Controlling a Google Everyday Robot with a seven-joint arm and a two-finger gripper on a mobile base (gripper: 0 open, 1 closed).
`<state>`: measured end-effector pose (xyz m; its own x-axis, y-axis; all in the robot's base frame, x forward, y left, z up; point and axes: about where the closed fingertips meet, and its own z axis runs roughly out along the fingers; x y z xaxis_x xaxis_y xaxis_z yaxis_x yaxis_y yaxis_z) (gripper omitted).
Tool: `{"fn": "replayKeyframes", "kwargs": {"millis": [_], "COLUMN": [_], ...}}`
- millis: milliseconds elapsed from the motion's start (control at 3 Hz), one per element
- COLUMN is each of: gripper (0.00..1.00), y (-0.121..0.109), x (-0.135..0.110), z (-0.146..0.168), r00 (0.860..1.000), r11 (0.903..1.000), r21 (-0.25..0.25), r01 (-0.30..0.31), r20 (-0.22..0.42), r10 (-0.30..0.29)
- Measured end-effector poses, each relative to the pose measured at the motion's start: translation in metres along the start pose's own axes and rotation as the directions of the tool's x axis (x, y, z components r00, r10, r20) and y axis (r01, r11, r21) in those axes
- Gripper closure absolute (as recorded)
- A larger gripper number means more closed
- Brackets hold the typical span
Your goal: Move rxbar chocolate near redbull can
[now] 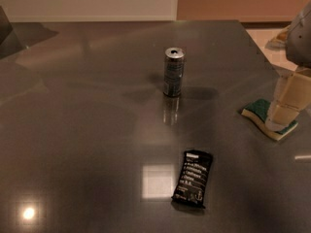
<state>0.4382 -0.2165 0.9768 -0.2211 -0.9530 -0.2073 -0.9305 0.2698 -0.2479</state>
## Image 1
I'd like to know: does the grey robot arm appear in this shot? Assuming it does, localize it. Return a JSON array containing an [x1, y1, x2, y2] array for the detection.
[[265, 2, 311, 131]]

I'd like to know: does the green yellow sponge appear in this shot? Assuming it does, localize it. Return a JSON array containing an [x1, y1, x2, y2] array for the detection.
[[241, 99, 298, 141]]

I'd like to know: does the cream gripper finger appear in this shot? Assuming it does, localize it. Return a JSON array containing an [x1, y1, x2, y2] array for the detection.
[[265, 101, 300, 131]]

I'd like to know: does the silver redbull can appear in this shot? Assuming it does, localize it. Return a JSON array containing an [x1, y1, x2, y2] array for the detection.
[[163, 48, 185, 97]]

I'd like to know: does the black rxbar chocolate wrapper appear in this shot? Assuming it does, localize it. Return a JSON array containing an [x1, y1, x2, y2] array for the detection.
[[172, 150, 214, 209]]

